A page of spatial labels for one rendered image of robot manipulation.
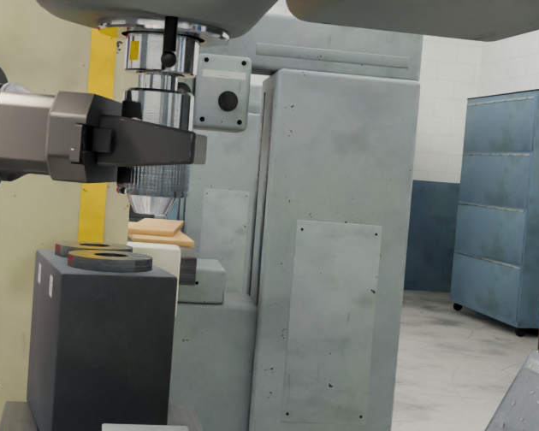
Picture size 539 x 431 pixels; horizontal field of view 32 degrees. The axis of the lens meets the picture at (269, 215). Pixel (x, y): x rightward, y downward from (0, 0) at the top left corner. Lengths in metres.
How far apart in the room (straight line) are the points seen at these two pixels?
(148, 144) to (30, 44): 1.78
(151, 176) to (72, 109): 0.07
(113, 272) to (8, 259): 1.39
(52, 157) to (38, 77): 1.77
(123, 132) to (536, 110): 7.29
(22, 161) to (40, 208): 1.75
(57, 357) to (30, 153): 0.40
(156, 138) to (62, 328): 0.41
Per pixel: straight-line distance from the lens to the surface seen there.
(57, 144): 0.57
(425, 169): 10.31
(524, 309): 7.87
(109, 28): 0.61
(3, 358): 2.40
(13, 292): 2.37
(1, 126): 0.60
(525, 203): 7.81
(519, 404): 0.87
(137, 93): 0.60
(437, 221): 10.38
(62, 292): 0.95
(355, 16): 0.71
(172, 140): 0.59
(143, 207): 0.61
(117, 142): 0.59
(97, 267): 0.97
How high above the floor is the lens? 1.23
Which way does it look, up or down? 3 degrees down
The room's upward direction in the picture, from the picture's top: 4 degrees clockwise
